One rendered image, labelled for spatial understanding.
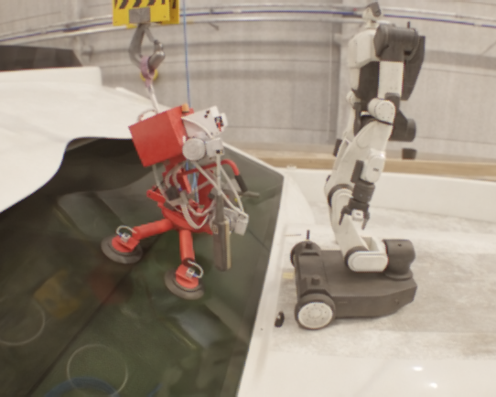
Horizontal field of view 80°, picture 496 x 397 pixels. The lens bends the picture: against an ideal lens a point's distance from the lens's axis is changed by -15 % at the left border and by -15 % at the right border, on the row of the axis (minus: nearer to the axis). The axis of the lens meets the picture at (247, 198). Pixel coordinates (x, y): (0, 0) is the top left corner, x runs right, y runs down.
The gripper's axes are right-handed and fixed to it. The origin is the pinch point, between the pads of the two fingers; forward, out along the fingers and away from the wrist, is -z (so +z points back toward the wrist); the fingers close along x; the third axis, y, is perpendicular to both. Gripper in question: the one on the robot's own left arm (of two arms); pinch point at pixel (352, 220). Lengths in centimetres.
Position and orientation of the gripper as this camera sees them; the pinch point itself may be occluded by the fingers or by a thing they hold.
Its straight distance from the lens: 152.3
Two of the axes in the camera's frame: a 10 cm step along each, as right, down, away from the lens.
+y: -0.7, 3.6, -9.3
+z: 2.0, -9.1, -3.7
